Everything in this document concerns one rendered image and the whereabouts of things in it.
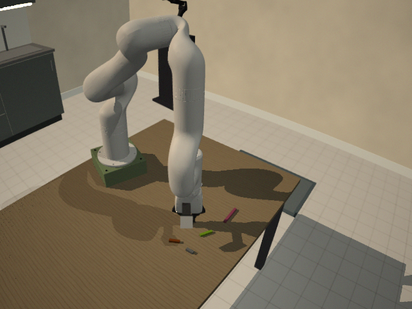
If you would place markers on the pink rod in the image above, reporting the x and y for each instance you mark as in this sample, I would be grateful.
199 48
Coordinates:
231 213

